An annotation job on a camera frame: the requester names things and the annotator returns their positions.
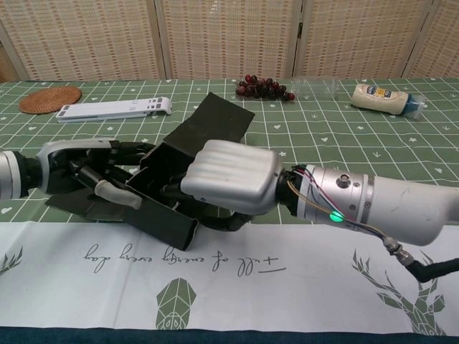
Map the white folding stand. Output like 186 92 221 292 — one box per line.
56 97 173 124

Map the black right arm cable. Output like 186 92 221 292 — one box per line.
382 236 459 285

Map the black cardboard box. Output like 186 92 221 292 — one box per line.
44 92 256 252

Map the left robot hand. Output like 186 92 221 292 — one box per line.
35 138 158 211

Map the mayonnaise squeeze bottle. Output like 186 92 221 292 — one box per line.
350 84 427 118

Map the round woven brown coaster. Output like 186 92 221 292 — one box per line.
19 85 82 115

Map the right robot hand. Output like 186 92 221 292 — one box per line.
159 139 283 232

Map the clear plastic cup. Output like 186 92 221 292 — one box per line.
290 77 341 101

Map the green grid tablecloth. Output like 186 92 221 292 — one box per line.
0 77 459 344

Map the bunch of red grapes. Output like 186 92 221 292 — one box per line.
235 74 296 102

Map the bamboo folding screen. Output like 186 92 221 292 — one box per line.
0 0 459 82

